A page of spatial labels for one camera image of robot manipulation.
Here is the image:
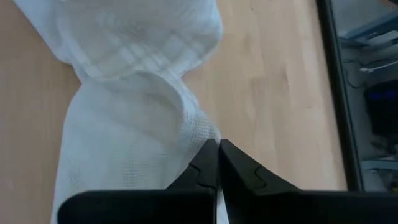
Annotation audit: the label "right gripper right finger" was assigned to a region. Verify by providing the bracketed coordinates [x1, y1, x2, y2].
[219, 139, 398, 224]

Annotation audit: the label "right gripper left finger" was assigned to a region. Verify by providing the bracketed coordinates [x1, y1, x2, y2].
[57, 139, 220, 224]

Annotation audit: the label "white checked towel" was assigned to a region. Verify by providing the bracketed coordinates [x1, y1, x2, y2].
[12, 0, 231, 224]

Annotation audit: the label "black device blue lights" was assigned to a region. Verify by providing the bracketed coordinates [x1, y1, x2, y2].
[363, 80, 398, 138]

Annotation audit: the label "grey desk leg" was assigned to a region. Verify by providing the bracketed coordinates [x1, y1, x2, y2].
[338, 11, 398, 49]

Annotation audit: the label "black aluminium table frame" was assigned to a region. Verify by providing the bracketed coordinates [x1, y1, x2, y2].
[315, 0, 364, 192]

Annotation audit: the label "white cable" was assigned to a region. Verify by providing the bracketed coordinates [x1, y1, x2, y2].
[359, 60, 398, 74]

